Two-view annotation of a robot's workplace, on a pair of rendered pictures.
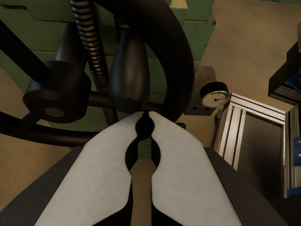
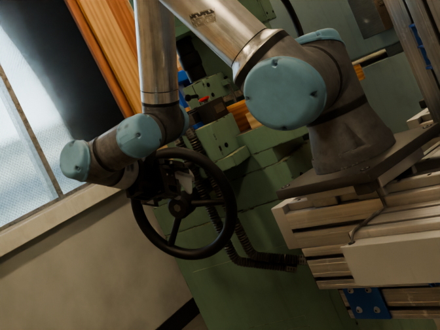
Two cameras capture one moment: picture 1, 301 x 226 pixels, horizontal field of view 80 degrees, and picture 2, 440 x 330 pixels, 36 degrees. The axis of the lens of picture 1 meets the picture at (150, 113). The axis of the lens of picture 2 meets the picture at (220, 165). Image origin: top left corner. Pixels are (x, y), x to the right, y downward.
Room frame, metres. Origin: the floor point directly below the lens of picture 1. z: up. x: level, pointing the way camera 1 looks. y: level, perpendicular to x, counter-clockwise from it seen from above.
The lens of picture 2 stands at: (-1.09, -1.01, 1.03)
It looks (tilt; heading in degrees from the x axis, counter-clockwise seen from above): 6 degrees down; 38
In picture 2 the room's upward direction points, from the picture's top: 24 degrees counter-clockwise
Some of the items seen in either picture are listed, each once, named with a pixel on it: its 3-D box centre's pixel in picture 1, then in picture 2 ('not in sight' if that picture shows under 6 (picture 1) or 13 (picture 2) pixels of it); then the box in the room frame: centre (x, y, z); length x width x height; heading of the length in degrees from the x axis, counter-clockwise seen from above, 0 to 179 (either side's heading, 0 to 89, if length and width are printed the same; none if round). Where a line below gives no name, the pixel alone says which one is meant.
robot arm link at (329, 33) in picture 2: not in sight; (317, 71); (-0.02, -0.45, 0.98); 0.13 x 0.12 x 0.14; 8
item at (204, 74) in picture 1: (199, 91); not in sight; (0.34, -0.13, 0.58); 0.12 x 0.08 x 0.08; 9
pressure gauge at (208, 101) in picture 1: (212, 96); not in sight; (0.28, -0.14, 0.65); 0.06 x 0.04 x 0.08; 99
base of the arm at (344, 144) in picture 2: not in sight; (344, 131); (-0.02, -0.44, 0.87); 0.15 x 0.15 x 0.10
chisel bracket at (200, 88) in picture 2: not in sight; (209, 93); (0.46, 0.15, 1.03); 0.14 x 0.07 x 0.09; 9
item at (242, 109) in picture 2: not in sight; (228, 123); (0.37, 0.07, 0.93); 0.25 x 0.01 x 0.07; 99
